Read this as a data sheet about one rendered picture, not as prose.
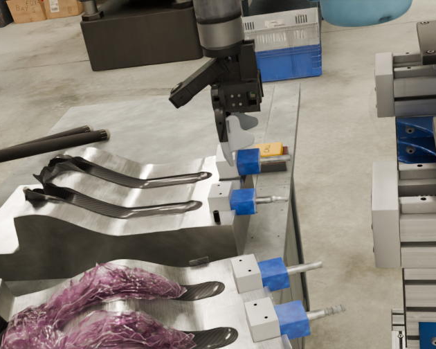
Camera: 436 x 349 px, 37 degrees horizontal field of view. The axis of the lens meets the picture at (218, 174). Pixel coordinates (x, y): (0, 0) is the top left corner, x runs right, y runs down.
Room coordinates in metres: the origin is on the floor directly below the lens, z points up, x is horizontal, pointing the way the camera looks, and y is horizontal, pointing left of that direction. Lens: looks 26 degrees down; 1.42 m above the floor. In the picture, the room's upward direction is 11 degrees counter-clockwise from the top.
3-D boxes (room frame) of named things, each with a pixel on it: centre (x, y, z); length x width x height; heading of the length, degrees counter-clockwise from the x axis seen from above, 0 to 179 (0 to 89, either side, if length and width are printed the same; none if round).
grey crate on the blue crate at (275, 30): (4.24, -0.54, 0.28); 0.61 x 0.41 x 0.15; 76
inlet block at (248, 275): (0.78, -0.06, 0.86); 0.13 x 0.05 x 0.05; 94
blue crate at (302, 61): (4.25, -0.54, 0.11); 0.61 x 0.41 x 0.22; 76
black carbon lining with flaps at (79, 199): (1.06, 0.19, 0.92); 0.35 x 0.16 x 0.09; 77
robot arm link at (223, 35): (1.06, -0.05, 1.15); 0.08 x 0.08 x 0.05
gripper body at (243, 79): (1.06, -0.06, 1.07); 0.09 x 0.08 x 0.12; 77
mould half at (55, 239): (1.07, 0.21, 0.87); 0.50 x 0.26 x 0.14; 77
